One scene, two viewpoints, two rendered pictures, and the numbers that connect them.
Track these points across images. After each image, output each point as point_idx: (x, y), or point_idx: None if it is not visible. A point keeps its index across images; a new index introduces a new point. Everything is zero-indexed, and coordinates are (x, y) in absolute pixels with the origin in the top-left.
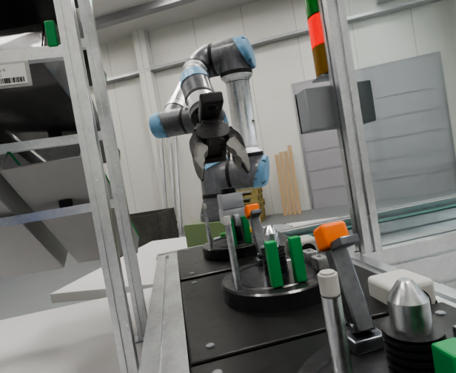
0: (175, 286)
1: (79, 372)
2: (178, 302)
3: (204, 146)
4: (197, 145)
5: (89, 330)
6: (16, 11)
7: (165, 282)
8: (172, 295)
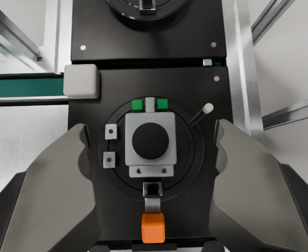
0: (232, 69)
1: (293, 91)
2: (225, 26)
3: (234, 202)
4: (289, 221)
5: None
6: None
7: (245, 108)
8: (233, 45)
